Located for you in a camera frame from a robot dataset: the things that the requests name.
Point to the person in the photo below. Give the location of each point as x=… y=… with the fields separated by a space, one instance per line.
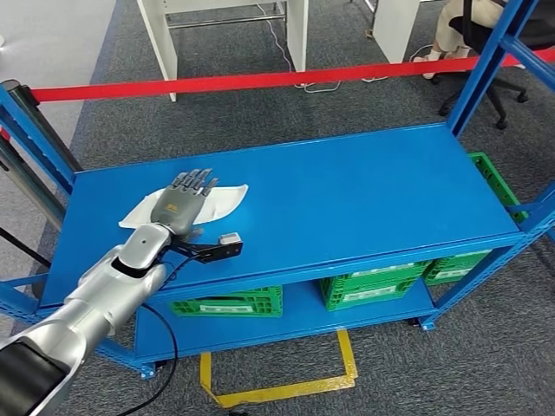
x=451 y=29

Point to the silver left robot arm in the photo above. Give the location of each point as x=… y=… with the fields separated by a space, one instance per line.
x=95 y=304

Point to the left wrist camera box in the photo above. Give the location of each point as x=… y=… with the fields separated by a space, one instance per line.
x=225 y=246

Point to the white desk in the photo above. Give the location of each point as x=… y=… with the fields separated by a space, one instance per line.
x=394 y=29
x=155 y=34

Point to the white curved plastic part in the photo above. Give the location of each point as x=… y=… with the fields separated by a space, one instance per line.
x=225 y=201

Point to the black office chair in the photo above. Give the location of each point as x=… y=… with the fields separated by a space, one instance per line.
x=494 y=94

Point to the red barrier belt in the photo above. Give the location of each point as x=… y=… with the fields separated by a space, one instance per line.
x=260 y=79

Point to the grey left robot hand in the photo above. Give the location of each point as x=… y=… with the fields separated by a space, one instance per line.
x=177 y=209

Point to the silver stanchion post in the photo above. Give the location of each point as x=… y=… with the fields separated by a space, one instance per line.
x=30 y=183

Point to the green plastic crate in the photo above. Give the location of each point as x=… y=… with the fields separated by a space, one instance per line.
x=242 y=304
x=368 y=287
x=459 y=267

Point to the blue metal shelf rack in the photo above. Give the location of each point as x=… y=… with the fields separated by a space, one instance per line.
x=325 y=195

